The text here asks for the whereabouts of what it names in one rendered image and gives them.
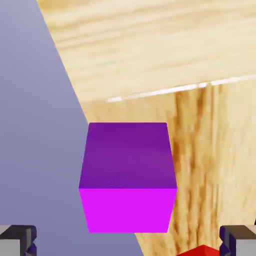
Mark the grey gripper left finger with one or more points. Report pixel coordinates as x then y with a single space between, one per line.
18 238

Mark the large magenta box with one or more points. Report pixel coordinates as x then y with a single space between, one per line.
128 180

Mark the small red cube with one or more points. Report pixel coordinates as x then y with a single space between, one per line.
200 252

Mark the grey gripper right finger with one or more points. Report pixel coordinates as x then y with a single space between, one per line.
238 240

